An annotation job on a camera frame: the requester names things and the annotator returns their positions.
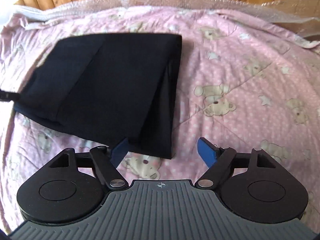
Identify pink bear-print quilt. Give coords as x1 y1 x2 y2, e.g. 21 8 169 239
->
1 6 319 232

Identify black garment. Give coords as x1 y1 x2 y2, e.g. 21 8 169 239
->
14 33 182 159

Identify clear bubble wrap sheet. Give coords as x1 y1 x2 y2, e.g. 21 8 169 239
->
2 0 319 41

